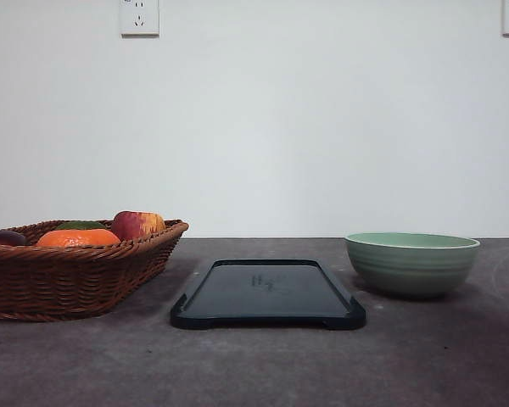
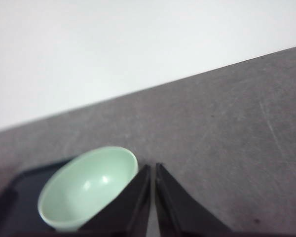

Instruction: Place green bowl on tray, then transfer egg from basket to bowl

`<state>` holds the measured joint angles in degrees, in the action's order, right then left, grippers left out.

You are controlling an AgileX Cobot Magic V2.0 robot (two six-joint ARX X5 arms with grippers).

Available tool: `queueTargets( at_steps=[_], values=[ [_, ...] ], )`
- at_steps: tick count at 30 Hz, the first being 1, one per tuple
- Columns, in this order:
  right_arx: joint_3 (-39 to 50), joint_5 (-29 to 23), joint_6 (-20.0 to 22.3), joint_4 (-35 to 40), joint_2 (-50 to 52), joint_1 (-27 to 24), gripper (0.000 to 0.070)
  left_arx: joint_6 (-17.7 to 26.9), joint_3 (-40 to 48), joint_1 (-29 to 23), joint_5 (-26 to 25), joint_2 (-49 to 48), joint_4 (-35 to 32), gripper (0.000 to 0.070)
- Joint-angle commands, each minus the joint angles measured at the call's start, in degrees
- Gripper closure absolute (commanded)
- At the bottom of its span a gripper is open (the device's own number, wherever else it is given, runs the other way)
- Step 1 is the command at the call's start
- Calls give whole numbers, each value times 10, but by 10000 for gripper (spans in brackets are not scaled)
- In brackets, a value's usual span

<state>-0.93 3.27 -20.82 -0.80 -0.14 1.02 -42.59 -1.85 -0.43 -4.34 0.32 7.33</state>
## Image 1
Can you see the green fruit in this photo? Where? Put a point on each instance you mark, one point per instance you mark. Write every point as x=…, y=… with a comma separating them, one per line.
x=80, y=225

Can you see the green ceramic bowl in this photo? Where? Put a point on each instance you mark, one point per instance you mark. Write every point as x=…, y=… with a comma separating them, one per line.
x=411, y=264

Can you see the white wall socket left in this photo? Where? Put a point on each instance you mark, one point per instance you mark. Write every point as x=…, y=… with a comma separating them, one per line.
x=139, y=18

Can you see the dark rectangular tray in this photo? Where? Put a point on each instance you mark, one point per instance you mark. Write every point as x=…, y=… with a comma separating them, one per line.
x=277, y=294

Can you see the orange mandarin fruit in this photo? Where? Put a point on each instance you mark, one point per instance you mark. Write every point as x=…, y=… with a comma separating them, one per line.
x=78, y=238

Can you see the red yellow apple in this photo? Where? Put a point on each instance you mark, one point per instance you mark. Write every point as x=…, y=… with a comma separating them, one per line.
x=131, y=223

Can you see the dark purple fruit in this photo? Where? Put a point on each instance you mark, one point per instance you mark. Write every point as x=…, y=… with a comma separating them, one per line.
x=12, y=238

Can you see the brown wicker basket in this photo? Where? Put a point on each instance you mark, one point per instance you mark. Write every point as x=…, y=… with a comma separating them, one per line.
x=61, y=270

